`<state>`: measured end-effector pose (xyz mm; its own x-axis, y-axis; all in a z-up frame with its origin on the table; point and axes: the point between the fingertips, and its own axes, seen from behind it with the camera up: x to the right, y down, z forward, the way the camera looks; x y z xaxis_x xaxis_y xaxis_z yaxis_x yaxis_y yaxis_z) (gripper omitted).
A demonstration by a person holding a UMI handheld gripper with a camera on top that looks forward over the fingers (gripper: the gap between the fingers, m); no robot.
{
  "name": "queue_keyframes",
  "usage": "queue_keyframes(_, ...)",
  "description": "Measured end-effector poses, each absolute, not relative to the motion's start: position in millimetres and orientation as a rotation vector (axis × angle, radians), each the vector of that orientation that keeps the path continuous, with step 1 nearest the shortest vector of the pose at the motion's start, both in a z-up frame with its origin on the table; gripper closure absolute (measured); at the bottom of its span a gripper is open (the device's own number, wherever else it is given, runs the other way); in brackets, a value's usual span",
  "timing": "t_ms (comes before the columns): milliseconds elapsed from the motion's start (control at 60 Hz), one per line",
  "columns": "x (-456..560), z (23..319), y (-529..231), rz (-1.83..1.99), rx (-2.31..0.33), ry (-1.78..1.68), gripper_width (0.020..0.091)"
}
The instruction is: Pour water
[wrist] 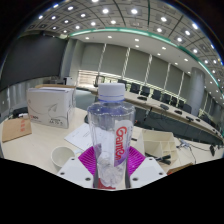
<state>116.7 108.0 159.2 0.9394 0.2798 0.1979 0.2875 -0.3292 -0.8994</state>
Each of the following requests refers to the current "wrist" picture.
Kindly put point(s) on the black table microphone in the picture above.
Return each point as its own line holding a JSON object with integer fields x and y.
{"x": 212, "y": 150}

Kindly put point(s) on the clear plastic water bottle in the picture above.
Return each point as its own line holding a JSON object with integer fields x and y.
{"x": 110, "y": 130}

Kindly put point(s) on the printed white paper sheet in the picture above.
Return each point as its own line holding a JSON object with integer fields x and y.
{"x": 80, "y": 136}

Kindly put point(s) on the black power adapter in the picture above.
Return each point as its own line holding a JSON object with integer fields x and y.
{"x": 20, "y": 111}

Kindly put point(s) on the white copy paper carton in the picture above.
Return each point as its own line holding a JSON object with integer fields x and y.
{"x": 50, "y": 106}

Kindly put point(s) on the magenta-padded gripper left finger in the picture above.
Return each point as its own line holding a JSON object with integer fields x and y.
{"x": 76, "y": 171}

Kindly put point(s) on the round ceiling lights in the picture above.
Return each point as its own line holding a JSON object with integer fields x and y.
{"x": 105, "y": 11}

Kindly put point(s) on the brown paper envelope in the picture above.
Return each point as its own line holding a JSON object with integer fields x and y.
{"x": 16, "y": 130}

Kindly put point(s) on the black marker pen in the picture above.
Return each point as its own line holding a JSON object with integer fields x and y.
{"x": 161, "y": 158}

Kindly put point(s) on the white ceramic mug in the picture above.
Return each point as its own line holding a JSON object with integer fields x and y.
{"x": 61, "y": 156}

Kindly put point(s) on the white compartment organizer box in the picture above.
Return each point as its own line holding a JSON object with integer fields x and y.
{"x": 156, "y": 143}

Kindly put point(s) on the long curved conference desk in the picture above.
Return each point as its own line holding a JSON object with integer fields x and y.
{"x": 173, "y": 116}

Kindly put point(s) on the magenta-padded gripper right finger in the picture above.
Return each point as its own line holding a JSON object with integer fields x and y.
{"x": 146, "y": 171}

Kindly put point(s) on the black office chairs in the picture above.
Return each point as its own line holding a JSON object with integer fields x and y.
{"x": 156, "y": 94}

